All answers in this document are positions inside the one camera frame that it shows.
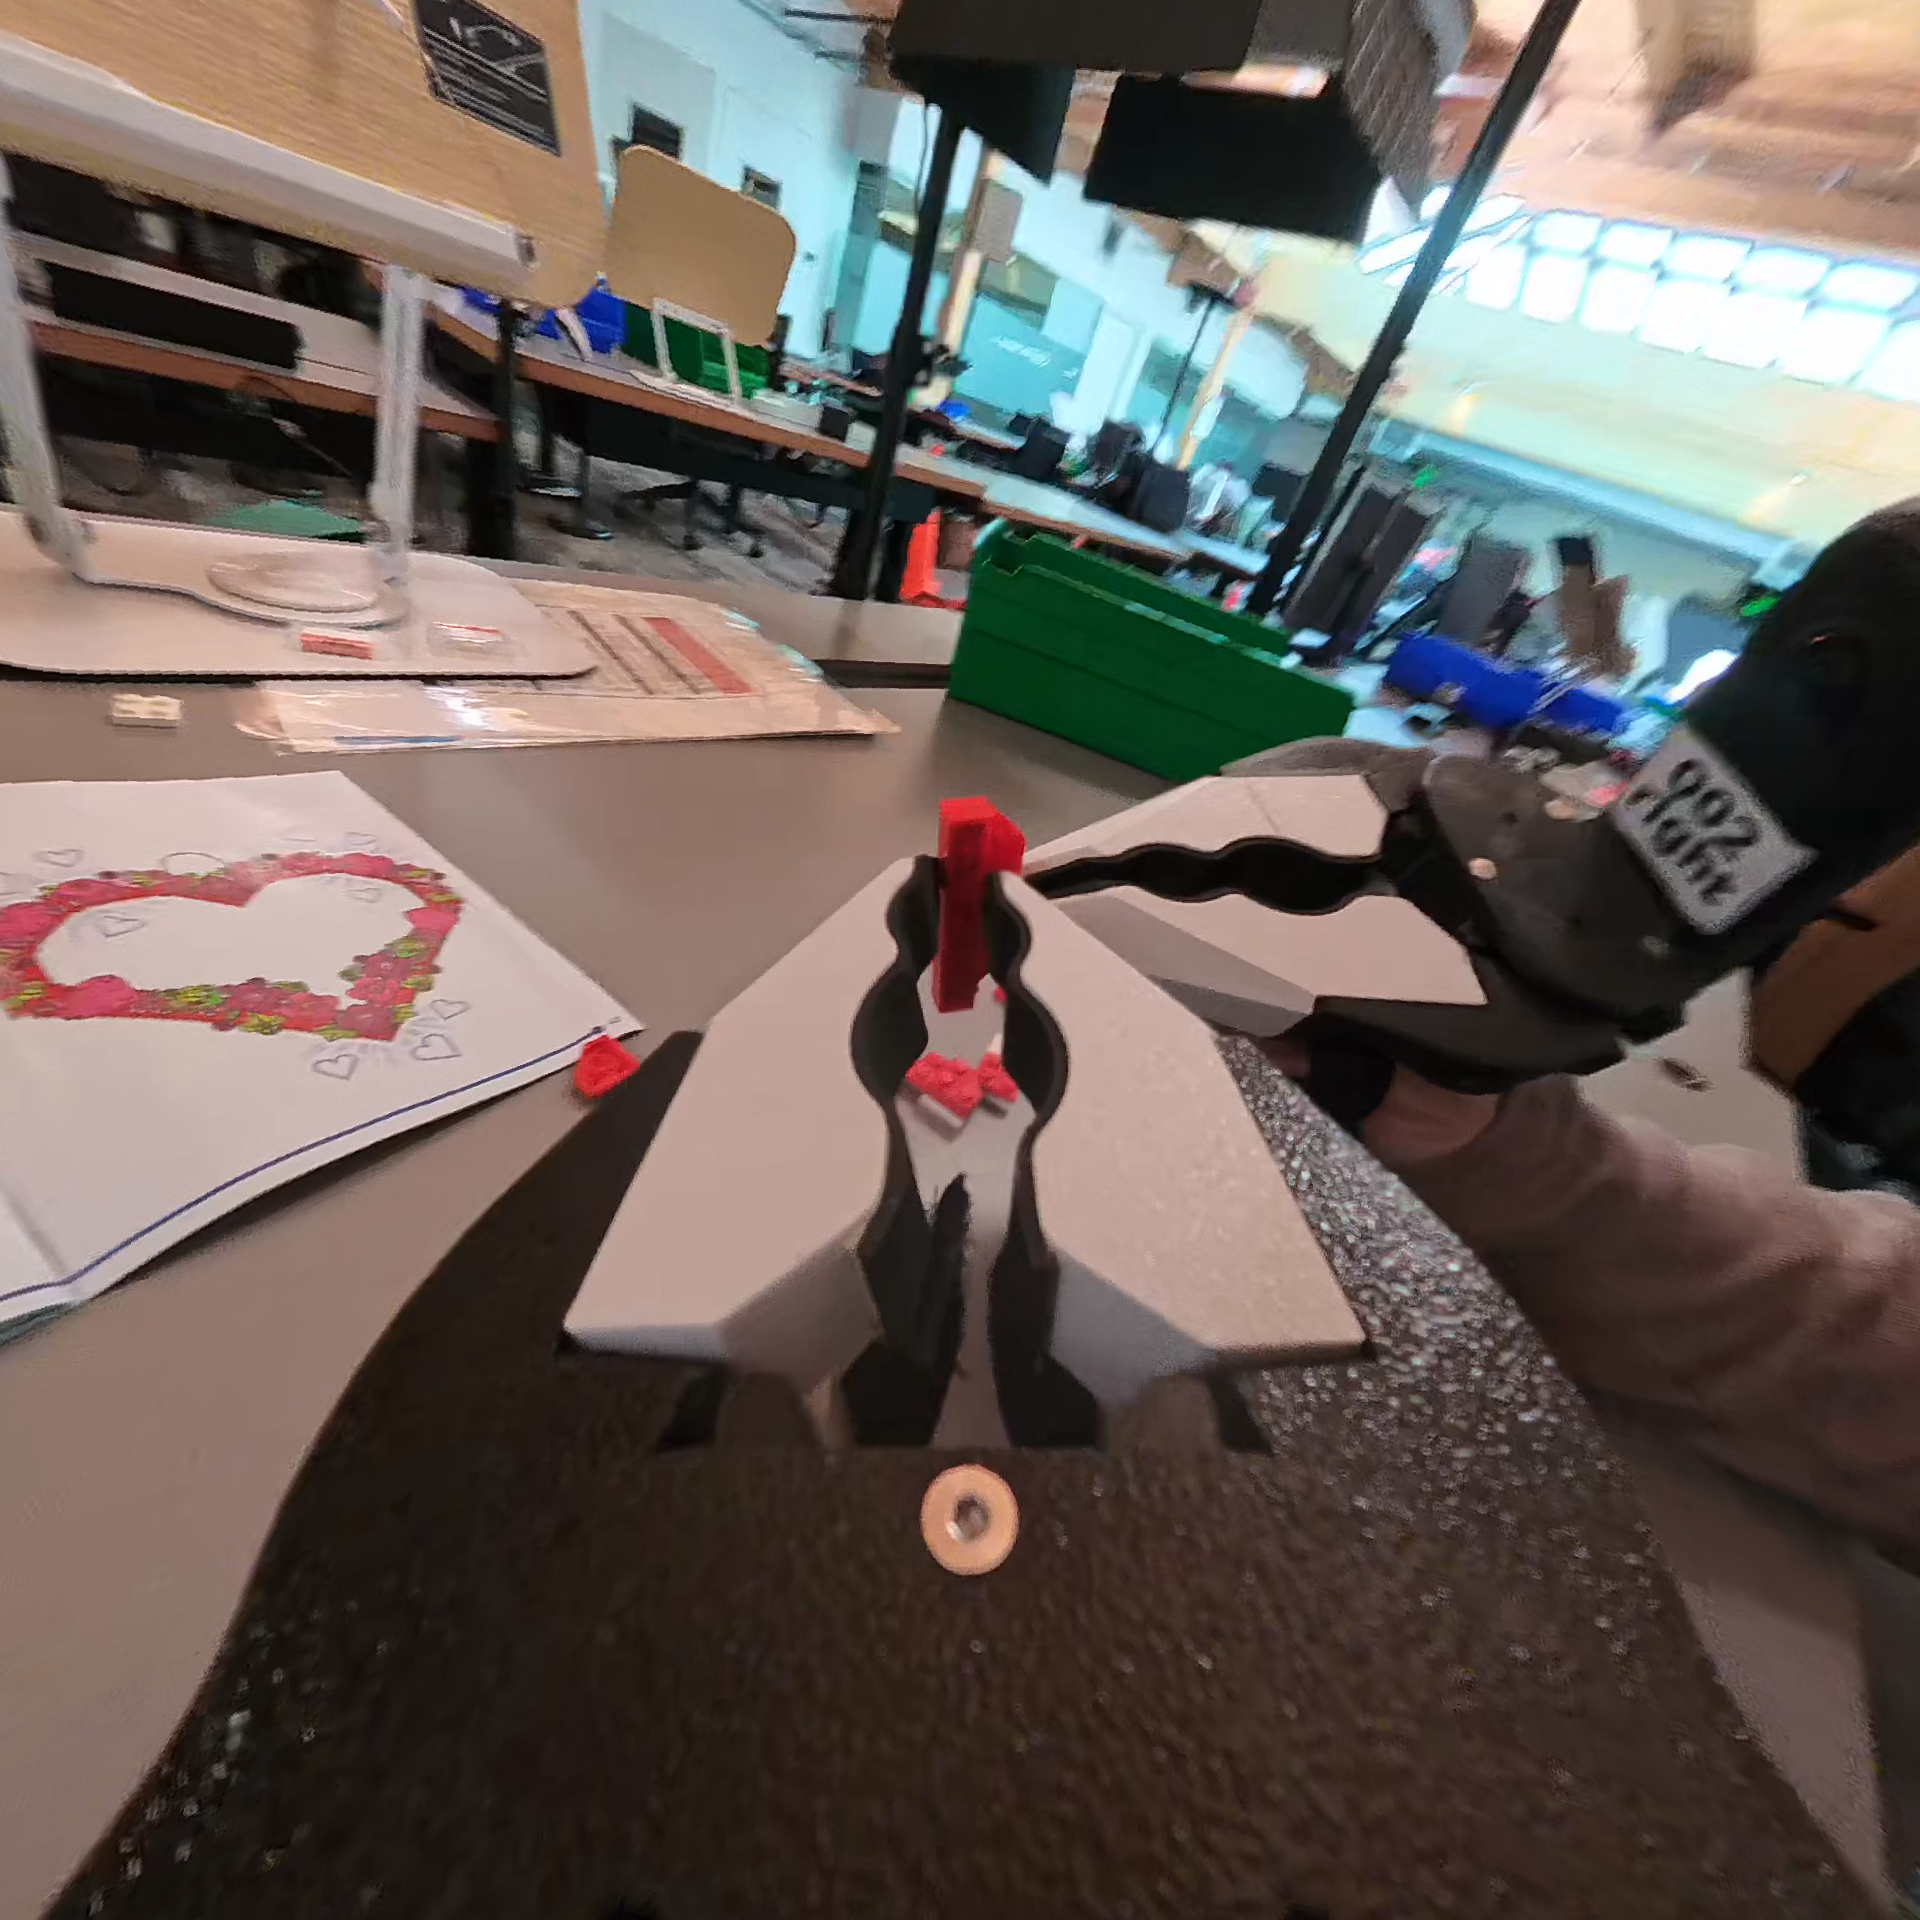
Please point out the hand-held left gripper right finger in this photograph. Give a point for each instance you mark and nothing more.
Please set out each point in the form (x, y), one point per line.
(1186, 1202)

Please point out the long work table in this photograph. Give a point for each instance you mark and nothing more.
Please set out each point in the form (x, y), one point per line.
(841, 443)

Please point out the blue plastic bin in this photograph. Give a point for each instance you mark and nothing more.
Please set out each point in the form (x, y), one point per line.
(1478, 684)

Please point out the long red lego plate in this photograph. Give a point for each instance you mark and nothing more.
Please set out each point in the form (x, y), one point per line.
(967, 931)

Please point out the small red lego assembly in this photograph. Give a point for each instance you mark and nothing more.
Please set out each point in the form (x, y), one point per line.
(945, 1073)

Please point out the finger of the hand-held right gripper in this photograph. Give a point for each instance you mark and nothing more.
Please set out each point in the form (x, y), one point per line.
(1319, 967)
(1260, 820)

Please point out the wooden board with white frame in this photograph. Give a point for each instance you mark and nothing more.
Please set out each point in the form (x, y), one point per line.
(303, 119)

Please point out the black slanted pole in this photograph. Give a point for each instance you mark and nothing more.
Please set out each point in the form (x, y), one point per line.
(1410, 301)

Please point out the green plastic bin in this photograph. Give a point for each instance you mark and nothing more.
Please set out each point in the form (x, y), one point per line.
(1110, 676)

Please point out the white flat base board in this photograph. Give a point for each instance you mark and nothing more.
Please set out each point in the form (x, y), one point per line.
(120, 629)

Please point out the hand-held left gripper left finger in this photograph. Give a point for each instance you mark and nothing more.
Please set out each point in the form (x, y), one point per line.
(735, 1187)

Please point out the black overhead panel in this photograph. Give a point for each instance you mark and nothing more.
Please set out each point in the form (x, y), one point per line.
(1052, 45)
(1230, 158)

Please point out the clear round dish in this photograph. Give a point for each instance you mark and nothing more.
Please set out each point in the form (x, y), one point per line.
(303, 585)

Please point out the clear plastic bag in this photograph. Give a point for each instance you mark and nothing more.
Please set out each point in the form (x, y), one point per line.
(677, 676)

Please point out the person's right forearm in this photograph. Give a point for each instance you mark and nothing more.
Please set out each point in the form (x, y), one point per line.
(1679, 1290)

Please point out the black upright pole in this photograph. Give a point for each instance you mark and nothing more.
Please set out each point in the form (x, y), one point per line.
(901, 376)

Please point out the person's right hand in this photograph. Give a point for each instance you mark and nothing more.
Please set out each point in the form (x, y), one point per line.
(1425, 1118)

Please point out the small red lego piece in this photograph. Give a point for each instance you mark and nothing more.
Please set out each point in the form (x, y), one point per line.
(608, 1067)

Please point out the small red lego brick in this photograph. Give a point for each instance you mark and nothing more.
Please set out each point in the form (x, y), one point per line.
(337, 643)

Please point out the small white lego piece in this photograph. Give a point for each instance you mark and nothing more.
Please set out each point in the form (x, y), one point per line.
(146, 712)

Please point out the heart-print instruction booklet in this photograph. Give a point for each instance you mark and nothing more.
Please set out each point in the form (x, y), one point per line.
(226, 1124)

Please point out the beige divider panel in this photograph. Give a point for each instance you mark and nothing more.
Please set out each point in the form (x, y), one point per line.
(698, 248)

